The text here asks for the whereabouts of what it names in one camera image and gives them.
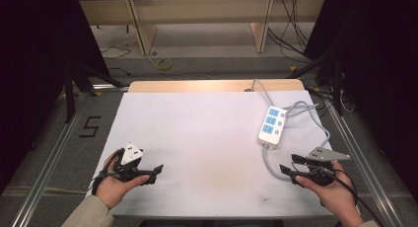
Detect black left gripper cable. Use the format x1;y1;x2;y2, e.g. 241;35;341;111
90;150;120;195

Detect white table mat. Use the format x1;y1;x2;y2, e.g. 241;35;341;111
85;90;333;219

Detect person's left hand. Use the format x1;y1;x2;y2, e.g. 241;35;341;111
95;149;151;210

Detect yellow tape roll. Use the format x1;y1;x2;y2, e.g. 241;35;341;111
155;57;173;71

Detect black metal stand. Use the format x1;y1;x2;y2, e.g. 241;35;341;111
63;59;130;124
288;50;347;116

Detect aluminium rail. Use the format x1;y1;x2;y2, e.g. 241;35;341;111
11;91;89;227
323;97;406;227

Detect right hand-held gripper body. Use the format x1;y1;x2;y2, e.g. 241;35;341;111
297;146;352;188

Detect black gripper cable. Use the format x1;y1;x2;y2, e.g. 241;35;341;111
90;150;120;195
330;168;386;227

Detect light wooden desk frame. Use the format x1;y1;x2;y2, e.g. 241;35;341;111
78;0;327;56

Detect grey power strip cable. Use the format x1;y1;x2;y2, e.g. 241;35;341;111
250;78;331;183

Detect person's right hand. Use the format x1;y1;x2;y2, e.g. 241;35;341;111
295;160;363;227

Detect white power strip blue sockets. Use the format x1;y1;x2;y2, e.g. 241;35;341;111
257;105;288;146

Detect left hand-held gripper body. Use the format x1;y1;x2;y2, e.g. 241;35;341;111
112;141;151;184

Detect thin white floor cable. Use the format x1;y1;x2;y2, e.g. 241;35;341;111
100;38;218;81

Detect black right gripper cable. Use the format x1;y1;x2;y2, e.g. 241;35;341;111
330;168;386;227

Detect bundle of black cables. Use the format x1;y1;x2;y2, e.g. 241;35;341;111
266;0;317;64

